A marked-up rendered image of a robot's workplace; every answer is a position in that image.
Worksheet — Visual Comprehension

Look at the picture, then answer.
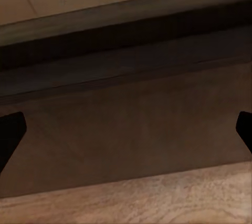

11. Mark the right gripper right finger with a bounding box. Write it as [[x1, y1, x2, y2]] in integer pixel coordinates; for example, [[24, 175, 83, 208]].
[[236, 111, 252, 153]]

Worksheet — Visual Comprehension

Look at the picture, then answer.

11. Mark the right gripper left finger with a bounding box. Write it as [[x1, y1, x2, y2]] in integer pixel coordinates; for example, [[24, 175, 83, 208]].
[[0, 111, 27, 173]]

